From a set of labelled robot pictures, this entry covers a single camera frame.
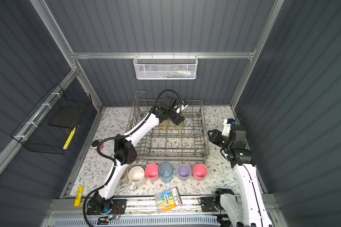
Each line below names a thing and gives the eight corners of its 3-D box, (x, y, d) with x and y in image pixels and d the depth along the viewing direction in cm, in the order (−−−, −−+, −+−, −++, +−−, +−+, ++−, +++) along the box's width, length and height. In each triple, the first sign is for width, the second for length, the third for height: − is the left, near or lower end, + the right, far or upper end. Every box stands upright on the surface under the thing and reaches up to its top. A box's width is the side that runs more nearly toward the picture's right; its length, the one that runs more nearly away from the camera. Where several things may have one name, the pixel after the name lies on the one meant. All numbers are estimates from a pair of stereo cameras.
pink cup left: (146, 183, 83) (143, 177, 74) (148, 170, 88) (145, 163, 79) (159, 183, 83) (158, 177, 74) (160, 170, 88) (159, 163, 79)
